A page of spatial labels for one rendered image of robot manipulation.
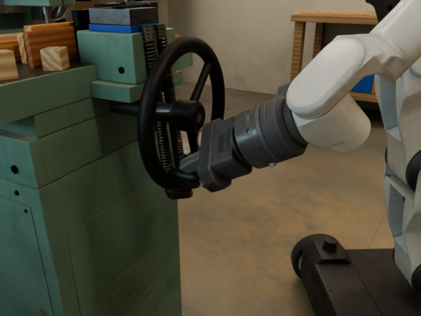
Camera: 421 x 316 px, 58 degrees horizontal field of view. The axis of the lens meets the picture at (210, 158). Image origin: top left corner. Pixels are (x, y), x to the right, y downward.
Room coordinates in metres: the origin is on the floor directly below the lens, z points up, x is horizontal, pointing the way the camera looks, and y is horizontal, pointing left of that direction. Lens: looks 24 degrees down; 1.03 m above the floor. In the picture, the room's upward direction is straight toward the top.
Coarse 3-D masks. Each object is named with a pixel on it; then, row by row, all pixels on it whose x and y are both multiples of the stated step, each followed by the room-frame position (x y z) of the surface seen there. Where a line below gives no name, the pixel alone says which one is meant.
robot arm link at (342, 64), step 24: (336, 48) 0.47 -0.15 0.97; (360, 48) 0.45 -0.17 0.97; (384, 48) 0.45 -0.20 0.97; (312, 72) 0.47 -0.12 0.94; (336, 72) 0.44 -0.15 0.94; (360, 72) 0.44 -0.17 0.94; (384, 72) 0.45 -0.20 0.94; (288, 96) 0.47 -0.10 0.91; (312, 96) 0.44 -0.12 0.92; (336, 96) 0.43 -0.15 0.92
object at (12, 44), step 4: (8, 40) 0.78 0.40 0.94; (12, 40) 0.78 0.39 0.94; (16, 40) 0.78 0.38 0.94; (0, 44) 0.74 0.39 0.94; (4, 44) 0.75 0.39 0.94; (8, 44) 0.76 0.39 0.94; (12, 44) 0.77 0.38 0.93; (16, 44) 0.77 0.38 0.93; (0, 48) 0.74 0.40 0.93; (4, 48) 0.75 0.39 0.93; (8, 48) 0.76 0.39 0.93; (12, 48) 0.76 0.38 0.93; (16, 48) 0.77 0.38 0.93; (16, 52) 0.77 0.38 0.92; (16, 56) 0.77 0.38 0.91; (20, 56) 0.78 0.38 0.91; (16, 60) 0.77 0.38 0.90; (20, 60) 0.78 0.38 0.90
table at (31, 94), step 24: (24, 72) 0.66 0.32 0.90; (48, 72) 0.66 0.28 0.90; (72, 72) 0.69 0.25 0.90; (0, 96) 0.56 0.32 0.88; (24, 96) 0.60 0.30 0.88; (48, 96) 0.64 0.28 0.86; (72, 96) 0.68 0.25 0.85; (96, 96) 0.72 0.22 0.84; (120, 96) 0.69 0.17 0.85; (0, 120) 0.56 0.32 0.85
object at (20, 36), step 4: (20, 36) 0.75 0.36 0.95; (20, 40) 0.75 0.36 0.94; (20, 44) 0.75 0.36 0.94; (24, 44) 0.75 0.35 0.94; (20, 48) 0.75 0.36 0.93; (24, 48) 0.75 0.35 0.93; (20, 52) 0.75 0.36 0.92; (24, 52) 0.75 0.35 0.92; (24, 56) 0.75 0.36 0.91; (24, 60) 0.75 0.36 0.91
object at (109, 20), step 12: (96, 12) 0.75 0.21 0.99; (108, 12) 0.74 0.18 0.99; (120, 12) 0.72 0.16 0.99; (132, 12) 0.72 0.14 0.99; (144, 12) 0.75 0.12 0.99; (156, 12) 0.79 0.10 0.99; (96, 24) 0.75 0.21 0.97; (108, 24) 0.74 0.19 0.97; (120, 24) 0.72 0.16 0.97; (132, 24) 0.72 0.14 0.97; (144, 24) 0.75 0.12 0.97
